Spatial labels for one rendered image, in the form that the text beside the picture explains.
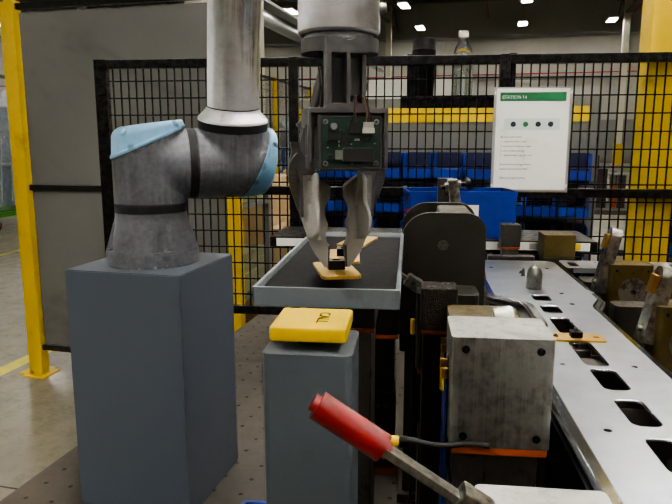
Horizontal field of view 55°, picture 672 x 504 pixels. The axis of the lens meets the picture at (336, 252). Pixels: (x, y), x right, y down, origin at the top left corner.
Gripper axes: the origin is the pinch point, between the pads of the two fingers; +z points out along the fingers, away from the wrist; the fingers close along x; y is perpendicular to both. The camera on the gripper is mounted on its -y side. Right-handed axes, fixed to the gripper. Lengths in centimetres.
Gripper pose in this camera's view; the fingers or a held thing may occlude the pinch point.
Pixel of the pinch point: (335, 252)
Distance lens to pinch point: 64.3
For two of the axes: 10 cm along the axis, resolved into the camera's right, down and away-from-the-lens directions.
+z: 0.0, 9.8, 1.8
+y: 1.5, 1.7, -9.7
